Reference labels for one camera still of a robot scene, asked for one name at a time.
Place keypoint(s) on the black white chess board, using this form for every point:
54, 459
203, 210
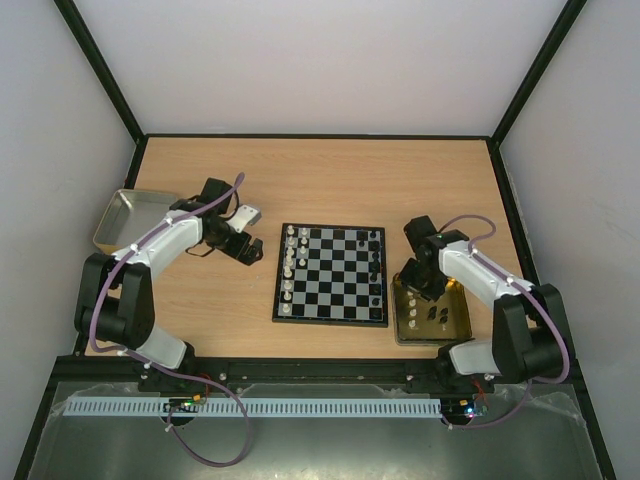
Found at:
324, 278

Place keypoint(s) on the light blue slotted cable duct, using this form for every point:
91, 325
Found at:
254, 407

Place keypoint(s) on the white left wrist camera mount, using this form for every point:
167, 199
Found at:
246, 215

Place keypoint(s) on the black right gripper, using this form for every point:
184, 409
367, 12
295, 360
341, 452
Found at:
422, 279

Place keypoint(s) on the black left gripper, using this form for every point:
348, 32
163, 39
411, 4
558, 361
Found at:
238, 250

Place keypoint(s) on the gold metal tin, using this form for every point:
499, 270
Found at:
439, 322

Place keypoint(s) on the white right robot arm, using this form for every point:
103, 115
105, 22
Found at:
530, 334

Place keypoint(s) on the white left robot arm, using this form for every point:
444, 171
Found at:
115, 308

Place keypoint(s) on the silver metal tin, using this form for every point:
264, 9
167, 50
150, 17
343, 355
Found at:
130, 214

